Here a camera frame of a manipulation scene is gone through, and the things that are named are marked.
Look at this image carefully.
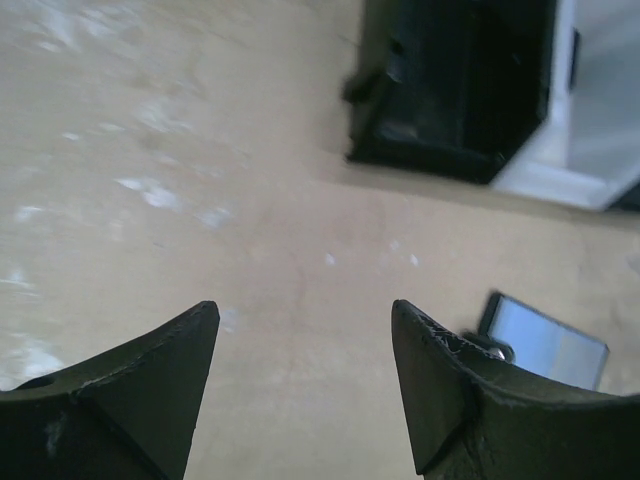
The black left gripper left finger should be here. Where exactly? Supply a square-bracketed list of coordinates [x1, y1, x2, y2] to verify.
[1, 301, 220, 479]

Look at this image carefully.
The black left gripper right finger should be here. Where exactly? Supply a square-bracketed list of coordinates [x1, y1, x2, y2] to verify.
[391, 300, 639, 479]

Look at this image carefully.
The black and white tray organizer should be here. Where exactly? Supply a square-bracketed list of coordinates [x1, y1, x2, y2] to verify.
[342, 0, 639, 212]

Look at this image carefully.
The black leather card holder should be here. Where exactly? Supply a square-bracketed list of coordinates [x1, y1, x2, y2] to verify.
[461, 291, 609, 391]

